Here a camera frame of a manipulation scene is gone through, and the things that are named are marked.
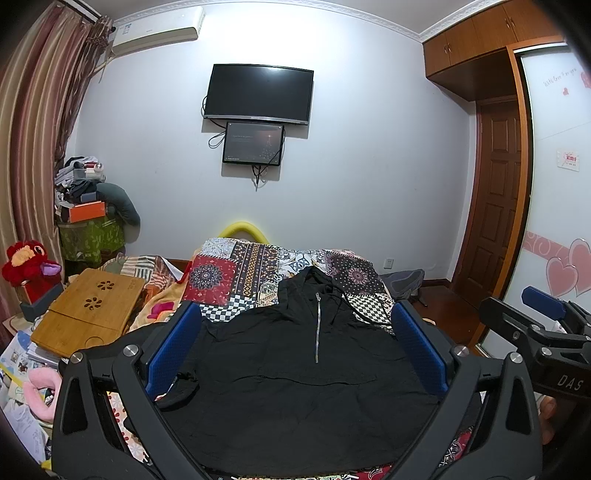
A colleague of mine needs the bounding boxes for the grey neck pillow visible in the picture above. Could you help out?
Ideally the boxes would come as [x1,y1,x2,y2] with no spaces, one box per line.
[96,182,140,227]

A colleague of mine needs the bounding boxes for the striped maroon curtain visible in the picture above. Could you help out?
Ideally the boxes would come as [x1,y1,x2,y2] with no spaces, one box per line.
[0,2,113,324]

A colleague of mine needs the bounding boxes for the black zip hooded jacket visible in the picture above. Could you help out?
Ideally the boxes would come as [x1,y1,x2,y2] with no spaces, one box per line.
[157,267,439,478]

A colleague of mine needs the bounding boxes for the person's right hand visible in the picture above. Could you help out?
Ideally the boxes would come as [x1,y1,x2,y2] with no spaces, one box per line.
[539,396,558,445]

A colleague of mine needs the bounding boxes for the small black wall monitor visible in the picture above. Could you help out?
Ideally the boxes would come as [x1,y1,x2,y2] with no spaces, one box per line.
[222,121,284,166]

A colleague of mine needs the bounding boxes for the large black wall television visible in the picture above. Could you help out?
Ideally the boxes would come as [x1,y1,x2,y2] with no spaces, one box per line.
[204,64,314,125]

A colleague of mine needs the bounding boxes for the scattered papers and books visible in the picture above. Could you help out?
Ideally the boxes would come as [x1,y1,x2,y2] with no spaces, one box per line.
[1,315,60,470]

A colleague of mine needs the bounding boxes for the patchwork patterned bed cover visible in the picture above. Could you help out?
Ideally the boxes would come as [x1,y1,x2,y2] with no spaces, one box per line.
[106,237,477,480]

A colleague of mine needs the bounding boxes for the red plush toy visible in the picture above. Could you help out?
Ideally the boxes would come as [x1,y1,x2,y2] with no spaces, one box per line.
[1,240,62,304]

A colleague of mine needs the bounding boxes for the yellow foam bed headboard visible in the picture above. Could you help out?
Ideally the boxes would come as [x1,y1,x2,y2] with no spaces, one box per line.
[218,221,269,244]

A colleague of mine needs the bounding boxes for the white sliding wardrobe door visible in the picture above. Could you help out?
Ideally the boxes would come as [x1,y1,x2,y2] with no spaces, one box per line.
[503,44,590,332]

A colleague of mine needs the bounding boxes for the white wall air conditioner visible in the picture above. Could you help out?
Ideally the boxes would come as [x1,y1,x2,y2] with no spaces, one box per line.
[111,7,205,57]

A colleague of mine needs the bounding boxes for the orange floral blanket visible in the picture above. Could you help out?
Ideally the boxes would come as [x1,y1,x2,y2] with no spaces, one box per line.
[100,254,190,331]

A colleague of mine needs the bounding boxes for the bamboo lap desk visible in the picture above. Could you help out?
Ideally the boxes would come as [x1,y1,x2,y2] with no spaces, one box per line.
[31,269,144,358]

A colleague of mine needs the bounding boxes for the brown wooden door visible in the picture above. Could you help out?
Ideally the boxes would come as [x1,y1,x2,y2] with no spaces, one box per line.
[454,99,521,307]

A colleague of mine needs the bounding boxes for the orange box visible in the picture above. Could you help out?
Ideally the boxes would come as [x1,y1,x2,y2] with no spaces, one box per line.
[68,201,106,223]

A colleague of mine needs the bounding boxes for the wooden overhead cabinet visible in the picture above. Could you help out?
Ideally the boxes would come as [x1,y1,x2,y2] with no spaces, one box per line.
[423,1,561,102]

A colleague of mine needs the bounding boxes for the pile of clothes on box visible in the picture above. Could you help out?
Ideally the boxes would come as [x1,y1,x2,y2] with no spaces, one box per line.
[54,156,106,205]

